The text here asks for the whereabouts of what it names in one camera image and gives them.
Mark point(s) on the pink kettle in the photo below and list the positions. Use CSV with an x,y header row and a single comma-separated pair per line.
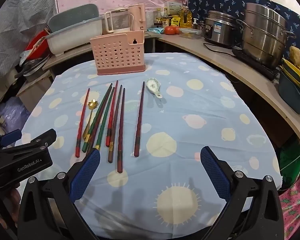
x,y
138,16

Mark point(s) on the dark frying pan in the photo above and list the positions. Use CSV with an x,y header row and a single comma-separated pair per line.
x,y
33,66

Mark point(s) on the white green carton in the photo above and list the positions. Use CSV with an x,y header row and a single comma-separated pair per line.
x,y
173,7

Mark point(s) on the yellow sponge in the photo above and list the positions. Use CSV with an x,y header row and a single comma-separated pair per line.
x,y
296,55

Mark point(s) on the clear food container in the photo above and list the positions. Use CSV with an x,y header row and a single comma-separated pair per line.
x,y
190,33

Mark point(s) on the dark sauce bottle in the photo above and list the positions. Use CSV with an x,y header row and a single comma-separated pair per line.
x,y
166,21

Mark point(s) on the brown chopstick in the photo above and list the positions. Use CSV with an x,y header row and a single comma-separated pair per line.
x,y
103,107
115,122

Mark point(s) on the green chopstick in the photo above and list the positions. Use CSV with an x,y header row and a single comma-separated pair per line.
x,y
100,110
106,116

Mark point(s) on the purple plastic bag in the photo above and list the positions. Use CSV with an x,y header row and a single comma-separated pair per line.
x,y
12,111

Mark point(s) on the red tomato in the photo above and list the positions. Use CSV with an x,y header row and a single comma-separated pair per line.
x,y
170,30

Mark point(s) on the red plastic basin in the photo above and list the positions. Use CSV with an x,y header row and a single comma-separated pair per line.
x,y
36,41

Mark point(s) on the white ceramic spoon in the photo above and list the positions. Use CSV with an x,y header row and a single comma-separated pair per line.
x,y
152,85

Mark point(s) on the cooking oil bottle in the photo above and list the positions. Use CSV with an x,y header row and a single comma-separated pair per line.
x,y
185,17

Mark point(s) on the green bag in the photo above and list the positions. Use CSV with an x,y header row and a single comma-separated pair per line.
x,y
292,160

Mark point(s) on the grey plastic sheet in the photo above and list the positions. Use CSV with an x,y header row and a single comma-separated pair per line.
x,y
17,22

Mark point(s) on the grey-green plastic tub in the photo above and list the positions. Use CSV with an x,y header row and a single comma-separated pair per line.
x,y
75,15

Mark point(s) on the stack of yellow plates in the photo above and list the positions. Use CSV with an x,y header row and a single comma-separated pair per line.
x,y
296,72

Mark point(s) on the white plastic basin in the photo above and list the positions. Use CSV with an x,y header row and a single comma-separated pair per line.
x,y
72,37

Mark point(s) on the dark red chopstick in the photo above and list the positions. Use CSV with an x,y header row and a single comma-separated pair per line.
x,y
121,130
140,118

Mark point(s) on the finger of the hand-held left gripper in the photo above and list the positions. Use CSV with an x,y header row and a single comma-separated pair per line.
x,y
11,137
41,137

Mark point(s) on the glass kettle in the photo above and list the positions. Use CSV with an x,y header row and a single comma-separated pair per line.
x,y
117,21

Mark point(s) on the gold flower spoon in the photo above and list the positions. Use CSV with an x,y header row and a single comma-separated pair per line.
x,y
91,104

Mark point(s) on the blue floral cloth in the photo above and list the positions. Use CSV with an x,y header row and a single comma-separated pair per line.
x,y
215,1

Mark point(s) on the blue printed tablecloth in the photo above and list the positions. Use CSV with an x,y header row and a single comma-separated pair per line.
x,y
180,110

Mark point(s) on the clear sauce bottle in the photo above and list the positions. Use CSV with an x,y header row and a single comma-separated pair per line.
x,y
159,20

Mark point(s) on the stainless steel steamer pot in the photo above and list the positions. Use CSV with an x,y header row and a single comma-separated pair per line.
x,y
262,35

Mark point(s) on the yellow packet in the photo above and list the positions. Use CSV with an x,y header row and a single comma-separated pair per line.
x,y
175,20

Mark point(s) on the pink perforated utensil holder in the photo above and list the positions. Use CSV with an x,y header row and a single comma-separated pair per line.
x,y
115,52

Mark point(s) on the silver rice cooker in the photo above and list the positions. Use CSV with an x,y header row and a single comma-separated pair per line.
x,y
220,30

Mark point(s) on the pink pineapple cloth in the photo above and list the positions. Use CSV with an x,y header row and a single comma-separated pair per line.
x,y
296,205

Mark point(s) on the black induction cooktop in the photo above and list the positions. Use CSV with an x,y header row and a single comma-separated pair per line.
x,y
255,66

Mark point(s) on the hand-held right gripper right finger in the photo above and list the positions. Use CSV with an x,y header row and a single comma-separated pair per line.
x,y
215,172

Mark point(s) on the wooden counter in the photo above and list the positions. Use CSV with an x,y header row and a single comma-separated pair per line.
x,y
227,62

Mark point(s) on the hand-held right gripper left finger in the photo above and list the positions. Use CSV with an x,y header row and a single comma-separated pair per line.
x,y
86,173

